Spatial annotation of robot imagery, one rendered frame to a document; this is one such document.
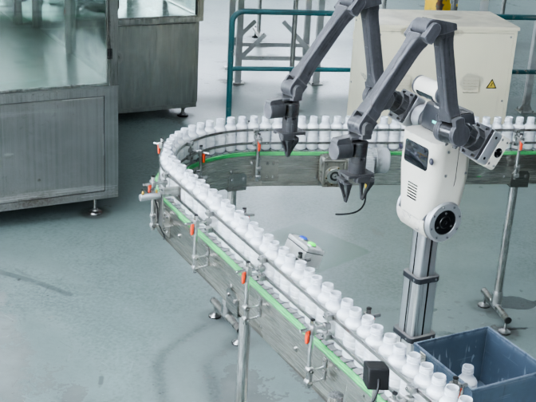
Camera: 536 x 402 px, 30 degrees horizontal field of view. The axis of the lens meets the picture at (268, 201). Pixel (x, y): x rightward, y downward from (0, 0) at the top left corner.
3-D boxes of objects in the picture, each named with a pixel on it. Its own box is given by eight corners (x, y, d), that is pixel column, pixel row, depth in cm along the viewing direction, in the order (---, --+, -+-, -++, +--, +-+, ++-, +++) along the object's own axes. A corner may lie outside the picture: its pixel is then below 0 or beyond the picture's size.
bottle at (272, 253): (275, 289, 350) (278, 246, 344) (260, 285, 352) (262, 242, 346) (282, 283, 355) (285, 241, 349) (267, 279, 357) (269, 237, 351)
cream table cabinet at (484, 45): (470, 153, 828) (489, 10, 785) (498, 179, 771) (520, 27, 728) (340, 153, 810) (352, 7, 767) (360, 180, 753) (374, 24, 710)
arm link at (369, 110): (445, 29, 318) (423, 25, 327) (434, 18, 314) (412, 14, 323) (370, 141, 314) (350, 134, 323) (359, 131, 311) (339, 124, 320)
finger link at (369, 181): (372, 202, 325) (376, 175, 322) (354, 205, 322) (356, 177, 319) (361, 195, 331) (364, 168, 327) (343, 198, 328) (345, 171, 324)
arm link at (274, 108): (303, 85, 351) (290, 80, 358) (274, 87, 345) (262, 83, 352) (301, 118, 354) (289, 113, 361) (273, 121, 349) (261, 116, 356)
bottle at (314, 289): (316, 328, 326) (320, 282, 320) (301, 322, 329) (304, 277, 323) (325, 321, 330) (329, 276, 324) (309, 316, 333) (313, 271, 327)
